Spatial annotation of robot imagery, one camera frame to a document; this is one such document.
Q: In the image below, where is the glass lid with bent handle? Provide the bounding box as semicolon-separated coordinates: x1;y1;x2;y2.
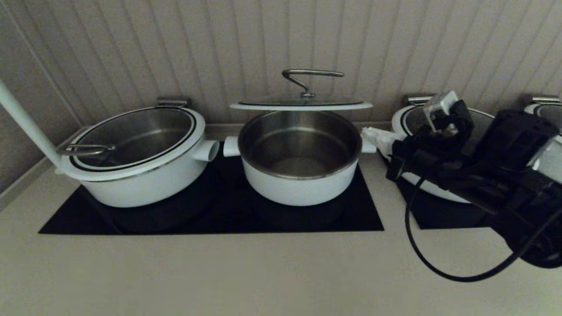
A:
229;69;374;111

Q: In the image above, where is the far right white pot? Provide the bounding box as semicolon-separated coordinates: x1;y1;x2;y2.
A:
525;102;562;132

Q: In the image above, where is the wide black glass cooktop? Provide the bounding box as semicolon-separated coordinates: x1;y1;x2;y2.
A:
38;149;385;235

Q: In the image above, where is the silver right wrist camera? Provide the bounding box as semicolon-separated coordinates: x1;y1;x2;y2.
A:
422;90;460;133

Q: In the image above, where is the white pot with stub handles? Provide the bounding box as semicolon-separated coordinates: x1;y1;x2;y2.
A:
223;110;377;207

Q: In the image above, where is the white long-handled pan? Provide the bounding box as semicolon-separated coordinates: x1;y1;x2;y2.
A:
0;81;220;208

